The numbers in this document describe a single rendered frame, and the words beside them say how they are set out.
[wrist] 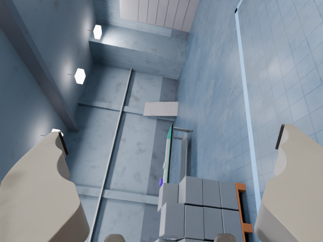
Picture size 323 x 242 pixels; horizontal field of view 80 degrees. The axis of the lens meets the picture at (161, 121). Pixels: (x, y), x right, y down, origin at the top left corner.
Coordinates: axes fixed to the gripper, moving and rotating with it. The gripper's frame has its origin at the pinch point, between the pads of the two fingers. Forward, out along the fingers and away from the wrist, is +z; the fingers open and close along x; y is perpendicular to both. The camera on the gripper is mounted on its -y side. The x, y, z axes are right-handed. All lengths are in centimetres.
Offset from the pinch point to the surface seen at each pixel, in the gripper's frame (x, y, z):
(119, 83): -271, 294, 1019
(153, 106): -85, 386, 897
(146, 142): -118, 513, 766
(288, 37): 142, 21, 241
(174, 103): 23, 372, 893
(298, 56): 139, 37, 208
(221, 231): 55, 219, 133
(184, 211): 13, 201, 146
